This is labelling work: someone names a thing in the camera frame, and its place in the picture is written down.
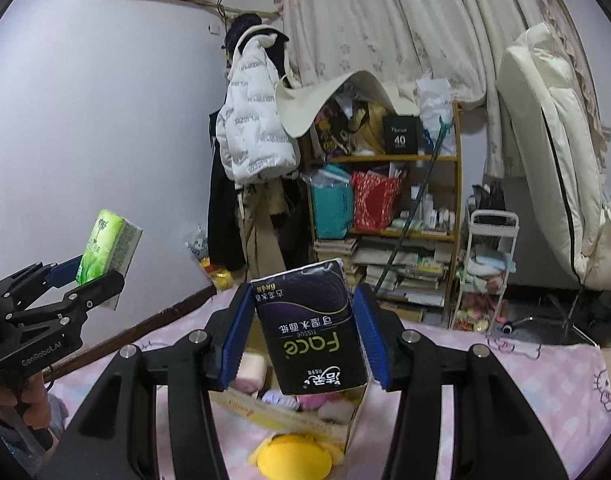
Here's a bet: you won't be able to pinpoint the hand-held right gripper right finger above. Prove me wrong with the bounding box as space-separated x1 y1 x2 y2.
354 284 569 480

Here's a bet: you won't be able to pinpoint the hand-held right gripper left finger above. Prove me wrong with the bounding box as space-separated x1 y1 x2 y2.
38 282 259 480

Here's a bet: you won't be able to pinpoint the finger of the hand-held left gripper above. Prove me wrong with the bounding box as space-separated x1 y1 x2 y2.
6 270 125 328
0 254 84 311

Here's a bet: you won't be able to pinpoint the peach soft pouch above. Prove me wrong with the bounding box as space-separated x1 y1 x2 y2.
233 352 269 393

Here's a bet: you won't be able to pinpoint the green tissue pack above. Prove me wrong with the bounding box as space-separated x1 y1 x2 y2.
76 208 143 309

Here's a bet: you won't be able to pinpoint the black tissue pack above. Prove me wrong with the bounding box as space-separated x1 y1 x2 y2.
250 258 370 396

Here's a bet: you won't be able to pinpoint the pink plush toy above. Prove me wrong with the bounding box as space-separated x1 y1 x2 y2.
298 392 336 411

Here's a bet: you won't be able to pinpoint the cardboard box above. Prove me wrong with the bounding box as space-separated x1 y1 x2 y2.
208 380 371 453

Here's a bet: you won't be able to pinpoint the yellow plush toy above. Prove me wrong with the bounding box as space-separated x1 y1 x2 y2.
250 432 346 480

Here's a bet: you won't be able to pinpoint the person's left hand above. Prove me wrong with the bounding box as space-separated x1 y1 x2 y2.
0 372 54 433

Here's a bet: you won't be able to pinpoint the blue denim cloth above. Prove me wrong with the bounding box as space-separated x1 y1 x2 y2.
46 390 69 441

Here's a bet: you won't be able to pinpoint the stacks of books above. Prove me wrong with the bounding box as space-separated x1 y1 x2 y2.
313 237 449 308

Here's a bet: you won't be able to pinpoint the plastic bag of snacks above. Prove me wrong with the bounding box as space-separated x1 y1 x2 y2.
186 230 234 288

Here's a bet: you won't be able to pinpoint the beige coat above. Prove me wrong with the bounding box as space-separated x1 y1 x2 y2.
236 180 286 281

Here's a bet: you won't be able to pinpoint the black coat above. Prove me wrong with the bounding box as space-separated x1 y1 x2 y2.
207 110 246 271

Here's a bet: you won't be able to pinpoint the green pole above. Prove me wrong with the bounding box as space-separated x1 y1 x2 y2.
375 117 453 291

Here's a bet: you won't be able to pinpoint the red bag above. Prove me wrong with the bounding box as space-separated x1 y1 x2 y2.
350 170 403 233

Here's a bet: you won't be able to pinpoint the teal bag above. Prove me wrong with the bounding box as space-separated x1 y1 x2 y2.
309 167 355 240

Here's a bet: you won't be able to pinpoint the group of cosmetic bottles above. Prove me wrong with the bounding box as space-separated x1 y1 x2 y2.
410 185 456 233

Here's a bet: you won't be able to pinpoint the pink cartoon cat bedsheet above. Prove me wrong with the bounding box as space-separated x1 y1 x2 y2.
40 285 611 480

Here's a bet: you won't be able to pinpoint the white trolley cart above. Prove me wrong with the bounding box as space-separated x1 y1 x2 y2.
450 210 520 333

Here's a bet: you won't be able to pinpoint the wooden shelf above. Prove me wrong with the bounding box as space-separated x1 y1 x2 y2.
305 102 463 321

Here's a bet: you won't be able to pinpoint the black box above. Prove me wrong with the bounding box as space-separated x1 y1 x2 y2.
383 116 421 155

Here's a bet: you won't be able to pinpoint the white puffer jacket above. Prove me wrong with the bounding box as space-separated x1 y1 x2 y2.
216 30 301 185

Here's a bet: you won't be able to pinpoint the black yellow printed bag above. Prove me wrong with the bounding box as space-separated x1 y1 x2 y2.
313 100 353 158

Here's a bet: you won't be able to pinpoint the cream draped cloth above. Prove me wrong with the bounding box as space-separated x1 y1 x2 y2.
276 71 421 138

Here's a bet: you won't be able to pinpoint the white plastic bag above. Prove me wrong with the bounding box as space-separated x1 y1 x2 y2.
415 77 459 156

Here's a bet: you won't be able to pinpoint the cream lounge chair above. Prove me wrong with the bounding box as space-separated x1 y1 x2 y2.
495 22 611 346

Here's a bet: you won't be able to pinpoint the floral curtain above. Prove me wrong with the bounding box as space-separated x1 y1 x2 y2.
280 0 611 181

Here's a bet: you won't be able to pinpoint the dark wooden bed frame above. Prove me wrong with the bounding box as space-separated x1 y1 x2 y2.
43 287 219 381

